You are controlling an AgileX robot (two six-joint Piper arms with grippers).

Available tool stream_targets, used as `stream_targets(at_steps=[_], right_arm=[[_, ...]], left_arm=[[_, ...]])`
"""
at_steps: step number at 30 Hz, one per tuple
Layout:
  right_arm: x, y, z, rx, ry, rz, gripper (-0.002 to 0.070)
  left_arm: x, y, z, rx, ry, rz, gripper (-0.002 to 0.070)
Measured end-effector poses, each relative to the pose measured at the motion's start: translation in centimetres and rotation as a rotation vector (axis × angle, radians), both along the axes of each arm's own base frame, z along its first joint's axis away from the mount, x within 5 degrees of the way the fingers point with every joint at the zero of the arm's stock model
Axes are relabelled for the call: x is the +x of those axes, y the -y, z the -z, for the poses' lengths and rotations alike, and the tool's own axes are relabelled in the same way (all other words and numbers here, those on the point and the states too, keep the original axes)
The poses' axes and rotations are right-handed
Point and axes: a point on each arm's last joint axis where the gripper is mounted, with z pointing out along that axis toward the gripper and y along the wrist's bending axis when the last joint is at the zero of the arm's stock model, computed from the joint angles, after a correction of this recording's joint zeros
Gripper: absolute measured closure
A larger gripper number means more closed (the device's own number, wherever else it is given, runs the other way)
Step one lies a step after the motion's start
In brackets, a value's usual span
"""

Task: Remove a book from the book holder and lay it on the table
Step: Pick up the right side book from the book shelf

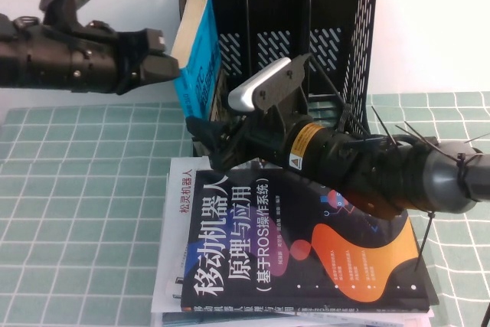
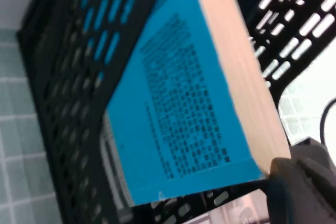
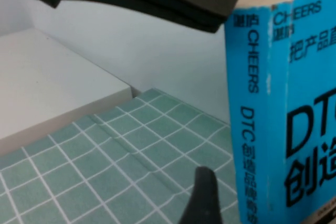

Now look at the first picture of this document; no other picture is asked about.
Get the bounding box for white cover book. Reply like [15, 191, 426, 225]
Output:
[150, 156, 436, 322]

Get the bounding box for black orange robotics book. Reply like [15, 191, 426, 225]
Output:
[179, 168, 439, 315]

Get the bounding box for black cable tie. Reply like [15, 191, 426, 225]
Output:
[456, 152, 490, 202]
[372, 106, 400, 149]
[414, 210, 436, 273]

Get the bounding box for blue grey DTC book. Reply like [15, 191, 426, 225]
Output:
[170, 0, 227, 121]

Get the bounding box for thin black camera cable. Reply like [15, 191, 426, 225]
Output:
[308, 54, 369, 140]

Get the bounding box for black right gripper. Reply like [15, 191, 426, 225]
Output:
[185, 110, 296, 172]

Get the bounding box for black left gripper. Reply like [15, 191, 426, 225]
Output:
[113, 28, 181, 96]

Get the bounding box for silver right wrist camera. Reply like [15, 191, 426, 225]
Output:
[227, 56, 293, 113]

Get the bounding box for dark right camera bracket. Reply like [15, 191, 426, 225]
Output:
[253, 52, 313, 122]

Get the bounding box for green checked tablecloth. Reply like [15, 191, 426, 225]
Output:
[0, 91, 490, 327]

